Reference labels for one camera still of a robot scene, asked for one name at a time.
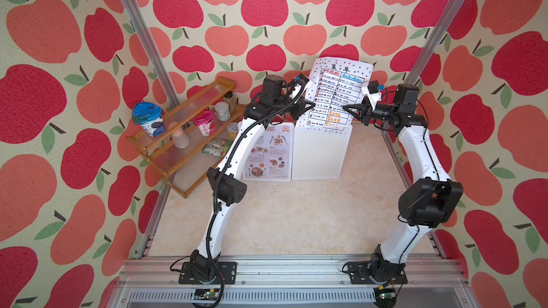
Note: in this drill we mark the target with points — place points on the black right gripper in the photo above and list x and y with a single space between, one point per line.
365 120

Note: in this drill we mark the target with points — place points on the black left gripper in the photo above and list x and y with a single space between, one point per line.
298 108

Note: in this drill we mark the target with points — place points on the white dotted menu sheet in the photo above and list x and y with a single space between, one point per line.
334 83

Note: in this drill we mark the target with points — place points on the restaurant special menu sheet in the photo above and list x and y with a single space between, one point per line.
274 154

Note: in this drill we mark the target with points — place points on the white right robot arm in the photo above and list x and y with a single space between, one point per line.
430 200

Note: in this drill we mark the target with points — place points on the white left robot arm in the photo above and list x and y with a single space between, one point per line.
278 97

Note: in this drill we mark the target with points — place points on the right white rack box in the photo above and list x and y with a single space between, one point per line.
319 153

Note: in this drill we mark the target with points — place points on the white rack box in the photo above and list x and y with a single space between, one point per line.
267 179
319 153

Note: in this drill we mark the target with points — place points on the left white rack box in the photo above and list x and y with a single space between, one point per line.
267 179

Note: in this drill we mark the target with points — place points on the black capped glass jar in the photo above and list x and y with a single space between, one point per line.
231 100

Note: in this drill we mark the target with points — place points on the white lidded jar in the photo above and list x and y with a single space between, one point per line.
222 111

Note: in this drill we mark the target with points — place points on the green snack packet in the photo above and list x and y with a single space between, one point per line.
217 147

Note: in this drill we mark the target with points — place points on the pink lidded cup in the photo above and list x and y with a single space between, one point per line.
205 122

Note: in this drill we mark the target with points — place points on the wooden spice shelf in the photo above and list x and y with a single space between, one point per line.
172 146

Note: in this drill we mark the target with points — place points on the clear plastic bottle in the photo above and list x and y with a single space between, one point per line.
180 139

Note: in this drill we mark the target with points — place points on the blue lidded yogurt cup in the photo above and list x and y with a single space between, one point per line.
149 116

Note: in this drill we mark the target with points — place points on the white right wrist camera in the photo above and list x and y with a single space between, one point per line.
372 91

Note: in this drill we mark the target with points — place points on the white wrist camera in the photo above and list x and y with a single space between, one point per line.
372 91
300 85

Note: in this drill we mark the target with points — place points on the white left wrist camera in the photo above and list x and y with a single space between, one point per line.
300 85

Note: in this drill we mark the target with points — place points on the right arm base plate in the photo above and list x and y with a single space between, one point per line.
359 273

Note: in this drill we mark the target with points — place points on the left aluminium frame post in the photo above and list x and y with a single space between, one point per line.
148 43

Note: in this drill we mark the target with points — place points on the aluminium frame post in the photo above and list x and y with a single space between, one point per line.
148 43
434 39

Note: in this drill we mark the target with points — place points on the right aluminium frame post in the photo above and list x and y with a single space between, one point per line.
434 39

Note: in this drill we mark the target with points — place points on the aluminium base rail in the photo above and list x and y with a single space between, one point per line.
292 281

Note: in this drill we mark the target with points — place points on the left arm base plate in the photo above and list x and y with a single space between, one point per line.
193 274

